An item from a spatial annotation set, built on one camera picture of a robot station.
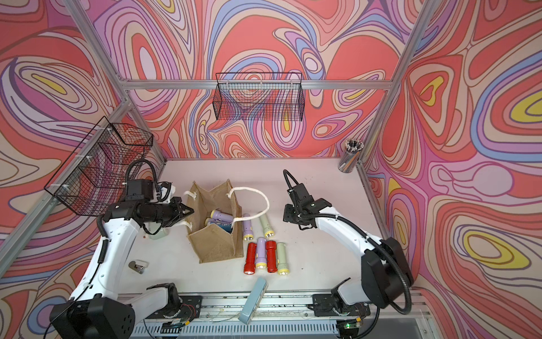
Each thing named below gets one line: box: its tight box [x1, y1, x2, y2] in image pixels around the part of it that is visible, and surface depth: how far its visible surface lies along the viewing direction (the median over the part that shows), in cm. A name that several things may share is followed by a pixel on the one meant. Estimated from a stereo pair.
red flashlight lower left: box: [243, 242, 257, 275], surface depth 84 cm
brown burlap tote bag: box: [186, 179, 245, 264], surface depth 83 cm
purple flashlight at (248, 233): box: [242, 213, 254, 241], surface depth 90 cm
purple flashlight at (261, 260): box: [255, 236, 268, 269], surface depth 85 cm
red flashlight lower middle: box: [266, 240, 278, 274], surface depth 84 cm
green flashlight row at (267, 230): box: [259, 213, 275, 239], surface depth 91 cm
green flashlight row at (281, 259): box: [276, 242, 290, 276], surface depth 84 cm
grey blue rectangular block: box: [237, 277, 269, 325], surface depth 76 cm
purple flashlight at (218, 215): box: [210, 209, 234, 223], surface depth 95 cm
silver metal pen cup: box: [338, 138, 365, 174], surface depth 107 cm
